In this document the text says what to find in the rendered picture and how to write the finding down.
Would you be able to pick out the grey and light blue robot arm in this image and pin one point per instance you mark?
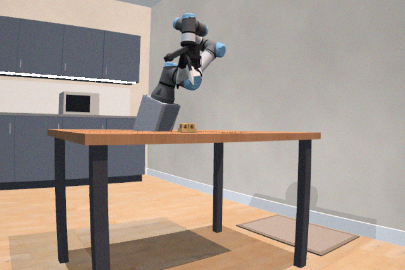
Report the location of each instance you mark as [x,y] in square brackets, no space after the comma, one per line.
[191,30]

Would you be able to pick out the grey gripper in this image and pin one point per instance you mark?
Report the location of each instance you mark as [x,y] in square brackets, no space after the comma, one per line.
[190,62]

